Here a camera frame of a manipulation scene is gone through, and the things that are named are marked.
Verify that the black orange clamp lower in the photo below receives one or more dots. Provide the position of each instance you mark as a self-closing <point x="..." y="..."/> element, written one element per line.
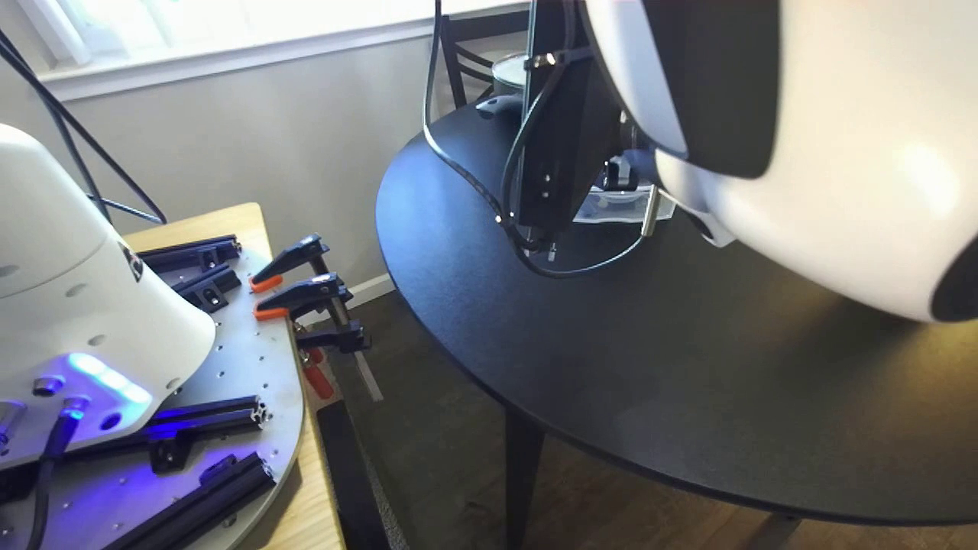
<point x="323" y="292"/>

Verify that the black wooden chair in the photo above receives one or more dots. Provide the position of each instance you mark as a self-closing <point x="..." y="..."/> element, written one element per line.
<point x="470" y="72"/>

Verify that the black bracket on plate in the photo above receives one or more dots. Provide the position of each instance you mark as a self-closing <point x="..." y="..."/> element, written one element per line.
<point x="203" y="271"/>

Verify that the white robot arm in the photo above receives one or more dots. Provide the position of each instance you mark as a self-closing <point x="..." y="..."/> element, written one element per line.
<point x="828" y="135"/>

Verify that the gray round robot base plate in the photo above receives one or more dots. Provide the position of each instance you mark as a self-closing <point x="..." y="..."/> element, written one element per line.
<point x="243" y="402"/>

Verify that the frying pan with glass lid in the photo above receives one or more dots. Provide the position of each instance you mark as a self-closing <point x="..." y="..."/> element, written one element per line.
<point x="505" y="88"/>

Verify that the black orange clamp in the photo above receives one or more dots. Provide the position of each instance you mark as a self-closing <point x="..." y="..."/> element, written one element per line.
<point x="307" y="253"/>
<point x="323" y="292"/>

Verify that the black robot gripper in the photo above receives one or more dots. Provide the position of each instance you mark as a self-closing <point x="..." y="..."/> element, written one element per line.
<point x="568" y="127"/>

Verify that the black aluminum rail front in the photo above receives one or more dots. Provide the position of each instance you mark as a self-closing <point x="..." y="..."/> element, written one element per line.
<point x="222" y="490"/>

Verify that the black orange clamp upper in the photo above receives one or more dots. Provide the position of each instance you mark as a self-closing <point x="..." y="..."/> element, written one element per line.
<point x="307" y="253"/>

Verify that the white plastic drawer organizer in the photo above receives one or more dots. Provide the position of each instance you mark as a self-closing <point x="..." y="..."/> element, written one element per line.
<point x="623" y="194"/>

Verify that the round black table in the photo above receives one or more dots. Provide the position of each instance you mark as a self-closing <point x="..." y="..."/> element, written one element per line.
<point x="713" y="371"/>

